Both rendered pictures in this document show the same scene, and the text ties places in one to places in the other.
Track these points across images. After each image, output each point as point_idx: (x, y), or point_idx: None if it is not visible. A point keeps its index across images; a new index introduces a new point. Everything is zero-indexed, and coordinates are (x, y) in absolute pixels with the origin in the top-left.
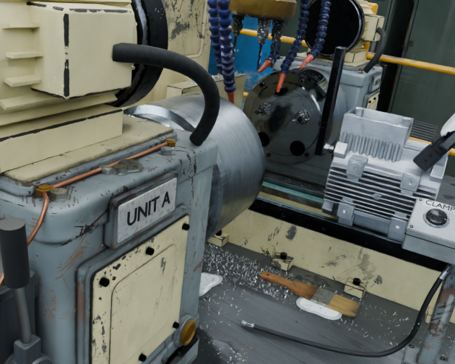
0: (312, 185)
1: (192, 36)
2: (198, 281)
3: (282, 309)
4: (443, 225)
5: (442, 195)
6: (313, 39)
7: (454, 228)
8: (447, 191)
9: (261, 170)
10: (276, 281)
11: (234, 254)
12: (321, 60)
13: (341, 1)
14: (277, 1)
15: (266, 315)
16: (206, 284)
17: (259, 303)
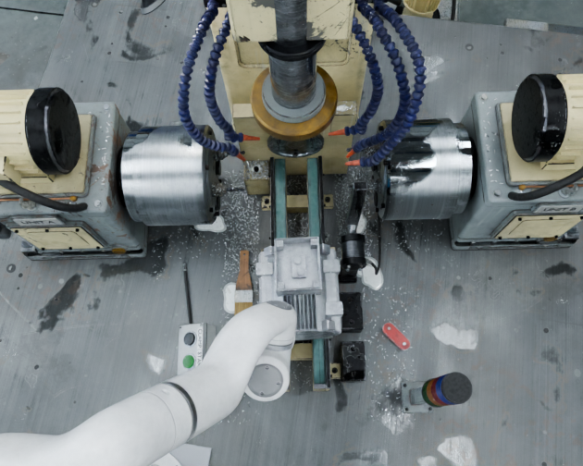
0: (446, 219)
1: (329, 50)
2: (126, 239)
3: (216, 278)
4: (184, 344)
5: (550, 348)
6: (514, 111)
7: (186, 351)
8: (569, 352)
9: (202, 219)
10: (241, 263)
11: (258, 222)
12: (504, 140)
13: (539, 111)
14: (269, 129)
15: (203, 272)
16: (209, 226)
17: (212, 263)
